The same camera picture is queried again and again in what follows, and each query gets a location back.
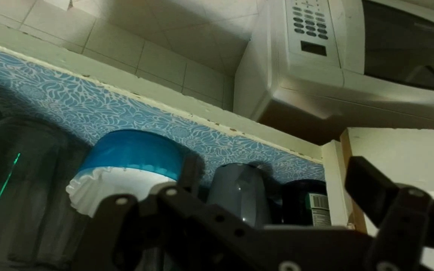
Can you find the clear drinking glass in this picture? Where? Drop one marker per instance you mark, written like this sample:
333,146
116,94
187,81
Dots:
71,231
21,191

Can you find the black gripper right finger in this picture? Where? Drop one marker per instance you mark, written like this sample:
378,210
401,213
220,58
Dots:
403,221

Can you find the blue bowl with white filters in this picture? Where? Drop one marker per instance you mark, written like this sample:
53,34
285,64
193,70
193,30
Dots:
131,156

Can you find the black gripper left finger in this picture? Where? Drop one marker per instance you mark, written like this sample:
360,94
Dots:
127,227

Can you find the grey mug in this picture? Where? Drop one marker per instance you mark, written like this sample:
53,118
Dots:
237,191

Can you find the black jar with barcode label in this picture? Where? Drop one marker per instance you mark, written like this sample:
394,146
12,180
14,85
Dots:
297,206

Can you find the white microwave oven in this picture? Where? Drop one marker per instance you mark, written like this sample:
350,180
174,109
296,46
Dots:
327,100

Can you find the blue patterned shelf liner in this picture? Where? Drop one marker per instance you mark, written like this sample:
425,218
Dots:
76,100

